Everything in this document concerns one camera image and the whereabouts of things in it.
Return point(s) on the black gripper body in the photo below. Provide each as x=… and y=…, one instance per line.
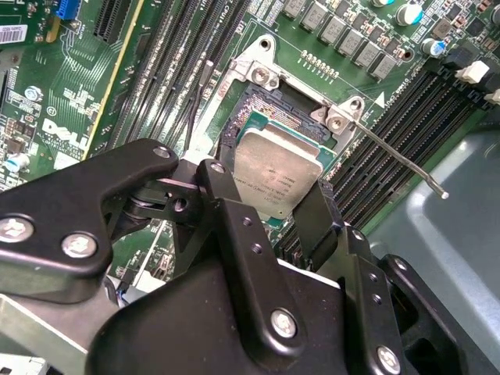
x=187, y=332

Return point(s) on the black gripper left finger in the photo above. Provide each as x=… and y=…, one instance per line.
x=58, y=203

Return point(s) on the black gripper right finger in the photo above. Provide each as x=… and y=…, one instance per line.
x=318, y=230

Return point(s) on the silver CPU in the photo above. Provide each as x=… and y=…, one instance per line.
x=277, y=172

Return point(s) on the metal locking lever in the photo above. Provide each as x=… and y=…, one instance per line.
x=206, y=72
x=394, y=153

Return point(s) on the metal socket cover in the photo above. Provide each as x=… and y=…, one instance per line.
x=195, y=155

